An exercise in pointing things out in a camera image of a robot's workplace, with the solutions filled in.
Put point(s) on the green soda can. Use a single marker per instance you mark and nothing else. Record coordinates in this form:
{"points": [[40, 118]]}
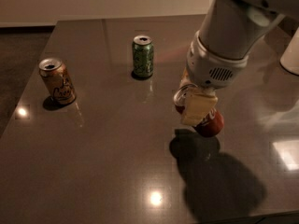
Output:
{"points": [[143, 56]]}

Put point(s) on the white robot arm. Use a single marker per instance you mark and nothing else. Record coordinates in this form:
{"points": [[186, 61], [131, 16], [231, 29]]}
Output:
{"points": [[221, 47]]}

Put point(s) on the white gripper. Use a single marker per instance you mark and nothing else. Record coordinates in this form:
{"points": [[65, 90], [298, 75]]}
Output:
{"points": [[207, 66]]}

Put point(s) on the red coke can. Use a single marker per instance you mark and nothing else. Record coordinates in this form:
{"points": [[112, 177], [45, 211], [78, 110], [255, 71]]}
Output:
{"points": [[211, 125]]}

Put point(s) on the orange La Croix can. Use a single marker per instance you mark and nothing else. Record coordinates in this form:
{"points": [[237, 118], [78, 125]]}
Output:
{"points": [[55, 75]]}

